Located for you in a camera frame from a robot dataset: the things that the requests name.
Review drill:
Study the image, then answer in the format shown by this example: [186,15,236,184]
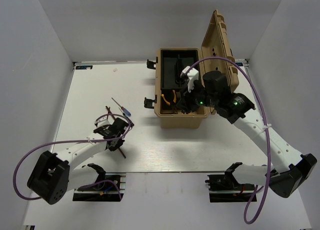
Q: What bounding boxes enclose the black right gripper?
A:
[176,80,218,114]

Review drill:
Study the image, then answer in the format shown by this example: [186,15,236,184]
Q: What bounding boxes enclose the tan plastic toolbox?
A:
[144,10,239,129]

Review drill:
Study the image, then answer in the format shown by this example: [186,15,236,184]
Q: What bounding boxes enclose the yellow handled needle-nose pliers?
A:
[170,89,177,106]

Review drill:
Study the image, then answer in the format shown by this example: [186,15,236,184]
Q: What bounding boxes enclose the black toolbox tray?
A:
[160,48,199,91]

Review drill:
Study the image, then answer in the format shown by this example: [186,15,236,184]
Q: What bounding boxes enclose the yellow handled small pliers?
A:
[161,93,173,106]

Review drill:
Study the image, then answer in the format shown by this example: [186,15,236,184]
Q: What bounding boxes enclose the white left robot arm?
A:
[27,116,134,205]

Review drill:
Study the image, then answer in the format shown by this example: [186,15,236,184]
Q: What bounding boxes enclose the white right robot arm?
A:
[177,68,317,198]

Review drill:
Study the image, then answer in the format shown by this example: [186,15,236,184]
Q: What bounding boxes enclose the small dark hex key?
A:
[105,105,116,121]

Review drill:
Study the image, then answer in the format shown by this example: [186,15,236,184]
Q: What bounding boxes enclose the black front toolbox latch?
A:
[143,95,158,109]

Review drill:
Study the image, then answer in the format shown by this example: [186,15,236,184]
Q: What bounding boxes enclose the black toolbox latch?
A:
[146,57,158,70]
[143,95,158,109]

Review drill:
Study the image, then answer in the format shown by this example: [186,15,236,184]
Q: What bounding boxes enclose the black rear toolbox latch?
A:
[146,57,158,70]

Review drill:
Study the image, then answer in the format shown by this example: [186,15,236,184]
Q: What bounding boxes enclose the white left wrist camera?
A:
[94,116,110,128]

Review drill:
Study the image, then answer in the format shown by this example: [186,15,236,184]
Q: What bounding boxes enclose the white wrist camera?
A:
[180,66,199,93]
[94,116,110,128]

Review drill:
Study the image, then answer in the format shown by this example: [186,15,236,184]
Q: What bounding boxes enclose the blue handled screwdriver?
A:
[111,97,125,108]

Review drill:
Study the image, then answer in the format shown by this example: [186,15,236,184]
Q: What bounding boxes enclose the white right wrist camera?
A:
[180,66,199,93]

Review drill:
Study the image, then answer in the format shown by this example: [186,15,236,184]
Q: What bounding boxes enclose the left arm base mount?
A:
[72,173,127,203]

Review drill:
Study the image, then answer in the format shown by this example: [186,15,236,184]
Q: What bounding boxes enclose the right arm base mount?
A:
[205,172,255,203]

